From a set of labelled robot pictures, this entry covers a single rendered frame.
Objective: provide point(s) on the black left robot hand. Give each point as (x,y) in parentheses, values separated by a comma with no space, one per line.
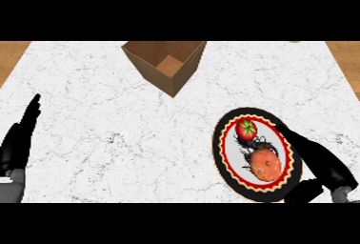
(20,139)

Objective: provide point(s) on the red tomato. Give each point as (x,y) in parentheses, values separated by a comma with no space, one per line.
(246,129)

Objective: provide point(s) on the black red patterned plate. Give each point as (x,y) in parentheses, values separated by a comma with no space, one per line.
(228,149)

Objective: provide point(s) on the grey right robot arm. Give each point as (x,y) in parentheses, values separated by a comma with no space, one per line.
(345,194)

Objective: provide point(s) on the orange squash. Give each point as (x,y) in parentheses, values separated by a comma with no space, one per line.
(266,165)

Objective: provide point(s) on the brown cardboard box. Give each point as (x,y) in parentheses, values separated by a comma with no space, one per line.
(160,71)

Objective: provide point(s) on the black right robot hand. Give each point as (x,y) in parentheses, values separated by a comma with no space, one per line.
(319,165)

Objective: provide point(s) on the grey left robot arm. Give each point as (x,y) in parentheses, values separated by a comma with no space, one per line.
(11,187)

